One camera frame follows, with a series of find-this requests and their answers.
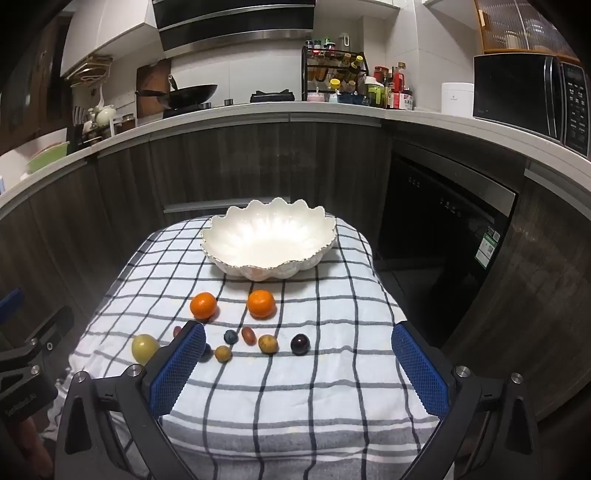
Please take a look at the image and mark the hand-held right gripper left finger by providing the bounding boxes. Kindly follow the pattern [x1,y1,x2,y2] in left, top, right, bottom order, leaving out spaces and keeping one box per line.
[54,320,207,480]

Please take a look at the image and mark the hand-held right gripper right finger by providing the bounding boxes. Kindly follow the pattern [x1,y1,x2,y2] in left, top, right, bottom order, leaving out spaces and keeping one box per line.
[391,320,543,480]

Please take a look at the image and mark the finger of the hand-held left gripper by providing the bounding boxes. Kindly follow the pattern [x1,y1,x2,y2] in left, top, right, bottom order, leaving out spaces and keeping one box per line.
[25,307,75,357]
[0,288,25,319]

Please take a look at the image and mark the yellow-green round fruit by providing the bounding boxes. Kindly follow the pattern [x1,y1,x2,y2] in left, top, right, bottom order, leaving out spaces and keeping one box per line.
[131,333,160,366]

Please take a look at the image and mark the orange mandarin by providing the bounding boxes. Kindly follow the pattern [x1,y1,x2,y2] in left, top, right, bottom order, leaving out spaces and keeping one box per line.
[247,290,276,319]
[190,292,218,321]

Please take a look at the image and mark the white scalloped ceramic bowl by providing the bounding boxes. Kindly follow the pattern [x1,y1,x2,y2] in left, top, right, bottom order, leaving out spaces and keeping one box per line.
[201,198,338,281]

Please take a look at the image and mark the person's left hand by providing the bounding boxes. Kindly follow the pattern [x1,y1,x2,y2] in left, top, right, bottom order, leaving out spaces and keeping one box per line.
[17,411,53,468]

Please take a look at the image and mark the black and white checked cloth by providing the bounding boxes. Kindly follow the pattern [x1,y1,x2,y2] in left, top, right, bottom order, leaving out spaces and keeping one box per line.
[41,215,458,480]

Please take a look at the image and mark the black built-in dishwasher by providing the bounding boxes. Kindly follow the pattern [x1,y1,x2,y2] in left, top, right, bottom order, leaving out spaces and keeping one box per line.
[374,143,518,348]

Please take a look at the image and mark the green label sticker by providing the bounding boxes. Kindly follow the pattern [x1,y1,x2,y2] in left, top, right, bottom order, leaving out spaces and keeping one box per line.
[478,228,501,269]

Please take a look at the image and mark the green dish tray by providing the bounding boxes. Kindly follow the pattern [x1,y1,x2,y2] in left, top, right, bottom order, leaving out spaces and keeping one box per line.
[27,141,70,175]

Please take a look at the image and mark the black knife block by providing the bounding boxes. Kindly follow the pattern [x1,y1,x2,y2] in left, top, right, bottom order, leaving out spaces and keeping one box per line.
[74,106,94,140]

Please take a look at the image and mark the wooden hanging rack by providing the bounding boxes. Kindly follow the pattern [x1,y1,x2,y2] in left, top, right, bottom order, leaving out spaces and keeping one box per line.
[65,54,114,86]

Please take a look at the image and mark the wooden cutting board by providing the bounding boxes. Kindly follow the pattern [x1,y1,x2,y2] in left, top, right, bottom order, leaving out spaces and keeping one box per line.
[136,59,172,120]

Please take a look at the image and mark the black wok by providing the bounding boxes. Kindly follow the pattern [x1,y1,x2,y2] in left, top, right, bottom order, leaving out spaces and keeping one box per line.
[135,84,219,112]

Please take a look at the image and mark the white kitchen countertop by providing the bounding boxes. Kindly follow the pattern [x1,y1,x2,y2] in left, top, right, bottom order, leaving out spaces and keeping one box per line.
[0,100,591,210]

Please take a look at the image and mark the white round canister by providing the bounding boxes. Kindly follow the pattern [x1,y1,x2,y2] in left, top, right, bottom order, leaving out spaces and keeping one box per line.
[441,82,475,114]

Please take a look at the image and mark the black gas stove burner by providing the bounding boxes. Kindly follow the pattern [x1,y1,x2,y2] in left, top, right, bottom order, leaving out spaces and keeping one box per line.
[250,90,296,103]

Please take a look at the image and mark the white upper cabinets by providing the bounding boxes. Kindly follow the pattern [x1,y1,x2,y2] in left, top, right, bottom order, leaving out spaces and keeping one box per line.
[60,0,160,78]

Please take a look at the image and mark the black microwave oven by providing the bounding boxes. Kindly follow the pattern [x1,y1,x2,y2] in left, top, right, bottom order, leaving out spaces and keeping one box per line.
[472,53,591,160]

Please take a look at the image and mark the black range hood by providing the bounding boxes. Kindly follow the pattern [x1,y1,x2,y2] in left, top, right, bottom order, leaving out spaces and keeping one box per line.
[152,0,317,58]

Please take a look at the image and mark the black wire spice rack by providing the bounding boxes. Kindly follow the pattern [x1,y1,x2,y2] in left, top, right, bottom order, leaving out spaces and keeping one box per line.
[302,45,369,103]

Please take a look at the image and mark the wooden glass-door wall cabinet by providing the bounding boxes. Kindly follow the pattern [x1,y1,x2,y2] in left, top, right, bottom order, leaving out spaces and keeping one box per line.
[475,0,583,65]

